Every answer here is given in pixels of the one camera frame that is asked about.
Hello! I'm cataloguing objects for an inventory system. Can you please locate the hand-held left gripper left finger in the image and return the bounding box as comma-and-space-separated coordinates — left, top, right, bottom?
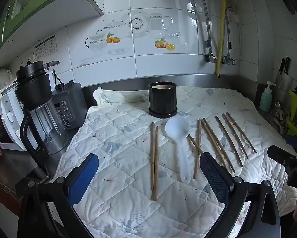
17, 153, 100, 238

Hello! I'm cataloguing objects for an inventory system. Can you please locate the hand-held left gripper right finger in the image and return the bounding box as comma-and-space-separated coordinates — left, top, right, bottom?
199, 152, 282, 238

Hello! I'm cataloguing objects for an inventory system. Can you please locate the white plastic rice spoon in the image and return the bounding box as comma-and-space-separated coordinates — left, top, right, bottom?
165, 117, 191, 184

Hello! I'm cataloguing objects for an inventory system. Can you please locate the black utensil holder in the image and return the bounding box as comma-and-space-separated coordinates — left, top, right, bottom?
148, 81, 178, 117

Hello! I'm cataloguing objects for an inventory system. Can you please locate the green plastic dish rack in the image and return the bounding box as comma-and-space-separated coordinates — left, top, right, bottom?
286, 89, 297, 137

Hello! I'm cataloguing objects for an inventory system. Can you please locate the metal ladle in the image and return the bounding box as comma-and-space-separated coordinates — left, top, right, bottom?
274, 101, 285, 116

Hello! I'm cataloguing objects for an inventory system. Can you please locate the green soap pump bottle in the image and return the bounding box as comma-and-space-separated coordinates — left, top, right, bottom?
259, 81, 277, 112

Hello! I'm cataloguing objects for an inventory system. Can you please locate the white quilted mat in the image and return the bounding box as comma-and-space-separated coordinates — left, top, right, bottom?
47, 85, 297, 238

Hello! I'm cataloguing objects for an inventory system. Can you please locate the white microwave oven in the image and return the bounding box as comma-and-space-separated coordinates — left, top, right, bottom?
0, 89, 27, 152

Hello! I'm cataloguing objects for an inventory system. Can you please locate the metal water valve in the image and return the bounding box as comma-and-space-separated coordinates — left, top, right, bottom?
221, 55, 236, 66
202, 52, 219, 63

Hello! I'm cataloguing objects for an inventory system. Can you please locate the white kettle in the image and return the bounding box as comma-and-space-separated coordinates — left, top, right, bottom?
0, 68, 12, 83

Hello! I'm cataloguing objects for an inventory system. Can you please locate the black handled kitchen knife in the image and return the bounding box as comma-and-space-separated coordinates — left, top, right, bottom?
274, 58, 286, 86
280, 57, 295, 92

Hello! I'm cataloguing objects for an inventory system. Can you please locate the black power cable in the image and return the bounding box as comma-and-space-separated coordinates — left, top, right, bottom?
52, 69, 64, 87

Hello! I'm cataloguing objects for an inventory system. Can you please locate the braided steel hose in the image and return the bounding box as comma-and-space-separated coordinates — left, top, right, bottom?
224, 11, 233, 57
192, 0, 212, 55

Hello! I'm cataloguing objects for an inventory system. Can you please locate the white wall label sticker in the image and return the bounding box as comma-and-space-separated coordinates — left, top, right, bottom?
34, 34, 58, 60

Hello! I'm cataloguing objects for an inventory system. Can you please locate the yellow gas hose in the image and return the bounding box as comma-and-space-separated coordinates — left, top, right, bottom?
215, 0, 226, 78

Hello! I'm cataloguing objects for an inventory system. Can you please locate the green wall cabinet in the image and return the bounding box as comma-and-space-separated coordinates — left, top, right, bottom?
0, 0, 105, 66

